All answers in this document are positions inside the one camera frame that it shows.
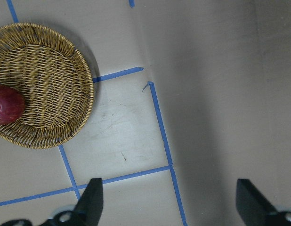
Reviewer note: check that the woven wicker basket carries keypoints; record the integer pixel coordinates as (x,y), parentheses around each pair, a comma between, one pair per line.
(55,80)

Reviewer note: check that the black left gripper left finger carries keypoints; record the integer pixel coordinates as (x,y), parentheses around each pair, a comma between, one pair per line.
(87,211)

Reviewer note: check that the dark red apple in basket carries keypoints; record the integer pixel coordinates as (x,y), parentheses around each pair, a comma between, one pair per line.
(12,105)

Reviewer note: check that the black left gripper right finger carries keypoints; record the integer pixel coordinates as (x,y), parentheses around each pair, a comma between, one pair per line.
(255,210)

